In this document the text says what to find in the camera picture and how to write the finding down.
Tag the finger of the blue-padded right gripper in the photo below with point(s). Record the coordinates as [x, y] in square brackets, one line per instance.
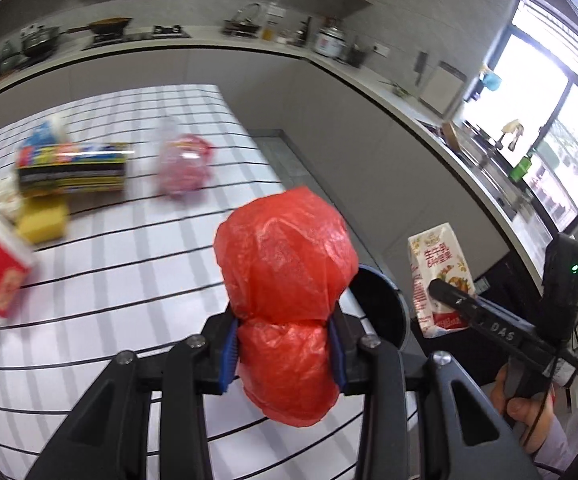
[514, 334]

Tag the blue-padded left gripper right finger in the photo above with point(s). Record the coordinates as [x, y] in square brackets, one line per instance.
[428, 408]

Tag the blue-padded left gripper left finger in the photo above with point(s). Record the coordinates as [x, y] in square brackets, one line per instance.
[105, 435]

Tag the red plastic bag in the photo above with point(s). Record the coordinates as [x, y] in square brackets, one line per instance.
[286, 259]

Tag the pink plastic bag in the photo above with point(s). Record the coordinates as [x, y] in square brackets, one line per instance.
[184, 159]

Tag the snack box black yellow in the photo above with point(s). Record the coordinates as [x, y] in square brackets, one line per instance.
[72, 168]

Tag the blue white paper cup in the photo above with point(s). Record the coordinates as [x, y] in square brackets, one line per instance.
[51, 131]

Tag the white tissue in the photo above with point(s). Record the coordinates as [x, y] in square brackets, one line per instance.
[11, 201]

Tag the black trash bin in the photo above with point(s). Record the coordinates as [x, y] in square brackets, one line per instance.
[382, 303]

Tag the person's right hand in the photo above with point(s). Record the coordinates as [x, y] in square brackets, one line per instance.
[544, 434]

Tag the green bottle at sink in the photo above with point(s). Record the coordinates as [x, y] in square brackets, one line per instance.
[518, 172]

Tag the checkered tablecloth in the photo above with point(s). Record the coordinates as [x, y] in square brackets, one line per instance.
[137, 271]

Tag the faucet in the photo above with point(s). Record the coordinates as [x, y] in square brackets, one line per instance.
[511, 134]

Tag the cutting board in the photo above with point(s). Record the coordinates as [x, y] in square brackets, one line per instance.
[442, 88]

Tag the cleaver knife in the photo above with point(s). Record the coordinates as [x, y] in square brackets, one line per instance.
[420, 66]

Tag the utensil holder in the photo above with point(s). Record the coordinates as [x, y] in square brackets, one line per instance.
[357, 54]

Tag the white rice cooker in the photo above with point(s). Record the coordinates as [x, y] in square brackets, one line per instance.
[330, 40]

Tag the kettle on tray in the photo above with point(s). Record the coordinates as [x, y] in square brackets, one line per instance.
[245, 22]

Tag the gas stove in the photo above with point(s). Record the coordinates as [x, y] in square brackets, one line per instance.
[156, 32]

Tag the black pot with lid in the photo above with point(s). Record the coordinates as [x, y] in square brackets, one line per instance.
[39, 40]

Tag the frying pan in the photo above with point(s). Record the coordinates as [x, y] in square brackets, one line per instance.
[105, 27]

